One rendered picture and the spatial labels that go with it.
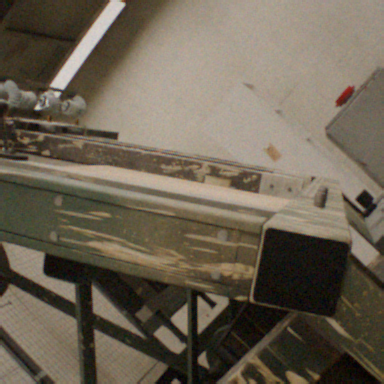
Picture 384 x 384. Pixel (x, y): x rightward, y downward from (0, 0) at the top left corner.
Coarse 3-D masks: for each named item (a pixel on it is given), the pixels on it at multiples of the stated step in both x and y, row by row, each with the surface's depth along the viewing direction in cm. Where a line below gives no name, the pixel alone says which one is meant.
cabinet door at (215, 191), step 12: (72, 168) 137; (84, 168) 142; (96, 168) 148; (108, 168) 155; (120, 168) 162; (132, 180) 136; (144, 180) 140; (156, 180) 146; (168, 180) 152; (180, 180) 155; (192, 192) 131; (204, 192) 136; (216, 192) 141; (228, 192) 146; (240, 192) 149; (264, 204) 131; (276, 204) 133
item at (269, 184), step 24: (24, 120) 195; (0, 144) 189; (24, 144) 187; (48, 144) 185; (72, 144) 182; (96, 144) 180; (144, 168) 176; (168, 168) 174; (192, 168) 173; (216, 168) 171; (240, 168) 172; (264, 192) 167; (288, 192) 166
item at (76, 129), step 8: (72, 96) 246; (80, 104) 244; (72, 128) 244; (80, 128) 242; (88, 128) 248; (88, 136) 242; (128, 144) 237; (136, 144) 237; (176, 152) 232; (184, 152) 234; (224, 160) 228; (232, 160) 231; (264, 168) 224; (272, 168) 223
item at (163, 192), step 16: (0, 160) 110; (80, 176) 106; (96, 176) 106; (144, 192) 103; (160, 192) 102; (176, 192) 102; (224, 208) 99; (240, 208) 99; (256, 208) 98; (272, 208) 102
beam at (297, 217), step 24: (336, 192) 171; (288, 216) 84; (312, 216) 90; (336, 216) 96; (264, 240) 72; (288, 240) 72; (312, 240) 71; (336, 240) 70; (264, 264) 73; (288, 264) 72; (312, 264) 71; (336, 264) 70; (264, 288) 73; (288, 288) 72; (312, 288) 71; (336, 288) 70; (312, 312) 71; (336, 312) 71
